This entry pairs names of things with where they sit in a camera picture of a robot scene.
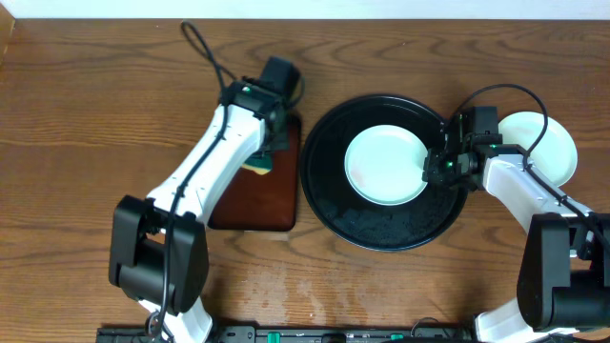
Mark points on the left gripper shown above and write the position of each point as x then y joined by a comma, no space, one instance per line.
277,141

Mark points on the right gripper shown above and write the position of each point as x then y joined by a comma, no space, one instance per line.
432,172

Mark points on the green scouring sponge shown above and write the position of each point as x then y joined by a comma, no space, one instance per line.
260,164

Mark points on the light green plate front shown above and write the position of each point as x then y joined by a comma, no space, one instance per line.
384,165

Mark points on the light green plate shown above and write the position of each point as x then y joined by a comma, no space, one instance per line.
556,155
384,165

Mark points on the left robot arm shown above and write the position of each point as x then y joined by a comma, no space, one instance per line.
159,254

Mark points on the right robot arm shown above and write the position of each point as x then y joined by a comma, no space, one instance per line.
563,281

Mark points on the rectangular black brown tray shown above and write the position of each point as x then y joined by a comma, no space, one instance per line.
265,203

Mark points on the round black tray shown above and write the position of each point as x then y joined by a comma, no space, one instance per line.
349,215

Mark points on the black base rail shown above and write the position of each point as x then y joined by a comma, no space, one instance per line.
421,333

